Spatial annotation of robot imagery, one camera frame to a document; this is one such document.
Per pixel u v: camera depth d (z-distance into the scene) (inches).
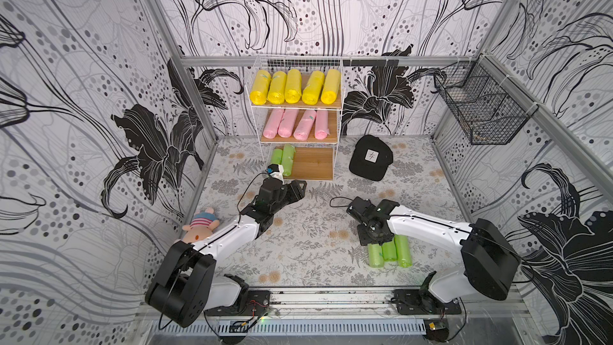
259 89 28.3
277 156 41.3
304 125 33.7
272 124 34.0
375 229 23.5
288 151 42.3
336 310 28.3
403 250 31.6
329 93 28.2
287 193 29.4
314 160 42.7
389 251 31.5
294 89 28.3
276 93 28.2
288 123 34.5
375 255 31.3
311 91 28.8
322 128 33.1
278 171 30.4
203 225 32.8
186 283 16.3
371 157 41.1
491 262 16.6
